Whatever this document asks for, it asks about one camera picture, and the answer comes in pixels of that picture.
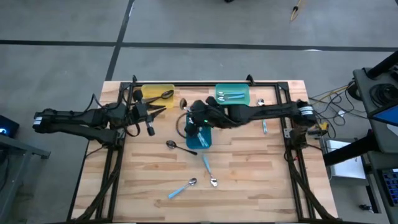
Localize black camera cable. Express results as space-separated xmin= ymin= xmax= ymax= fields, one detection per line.
xmin=175 ymin=112 xmax=189 ymax=139

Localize black computer tower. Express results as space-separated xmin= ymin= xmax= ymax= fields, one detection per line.
xmin=0 ymin=114 xmax=20 ymax=139

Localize black keyboard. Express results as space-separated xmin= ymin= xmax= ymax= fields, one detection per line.
xmin=381 ymin=167 xmax=398 ymax=206

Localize white flat box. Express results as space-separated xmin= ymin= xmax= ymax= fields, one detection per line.
xmin=325 ymin=139 xmax=367 ymax=180

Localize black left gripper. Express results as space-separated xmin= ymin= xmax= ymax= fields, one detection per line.
xmin=126 ymin=89 xmax=167 ymax=137

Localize teal translucent plastic bin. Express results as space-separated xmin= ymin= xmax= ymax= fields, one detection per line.
xmin=215 ymin=83 xmax=251 ymax=106

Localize black aluminium table frame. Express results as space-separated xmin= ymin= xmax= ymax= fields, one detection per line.
xmin=70 ymin=73 xmax=340 ymax=224

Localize yellow cable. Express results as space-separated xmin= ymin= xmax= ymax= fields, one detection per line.
xmin=309 ymin=84 xmax=354 ymax=105

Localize yellow translucent plastic bin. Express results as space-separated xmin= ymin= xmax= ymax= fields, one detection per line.
xmin=141 ymin=83 xmax=175 ymax=110

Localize yellow black connector box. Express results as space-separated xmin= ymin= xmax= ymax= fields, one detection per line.
xmin=307 ymin=121 xmax=330 ymax=135

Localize black metal spoon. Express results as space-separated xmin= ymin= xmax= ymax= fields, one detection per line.
xmin=144 ymin=89 xmax=175 ymax=104
xmin=165 ymin=139 xmax=198 ymax=156

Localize yellow extension cord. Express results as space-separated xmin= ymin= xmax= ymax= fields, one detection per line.
xmin=289 ymin=0 xmax=304 ymax=22

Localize coiled black cable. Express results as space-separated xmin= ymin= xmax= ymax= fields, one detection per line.
xmin=369 ymin=83 xmax=398 ymax=108

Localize grey metal table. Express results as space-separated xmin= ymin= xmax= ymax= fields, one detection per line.
xmin=0 ymin=133 xmax=51 ymax=218

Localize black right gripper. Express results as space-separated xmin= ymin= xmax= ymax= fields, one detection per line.
xmin=185 ymin=96 xmax=233 ymax=138

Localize blue plastic bin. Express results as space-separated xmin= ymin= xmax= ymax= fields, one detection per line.
xmin=185 ymin=112 xmax=213 ymax=150

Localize monitor with blue screen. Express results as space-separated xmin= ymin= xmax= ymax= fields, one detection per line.
xmin=371 ymin=104 xmax=398 ymax=127

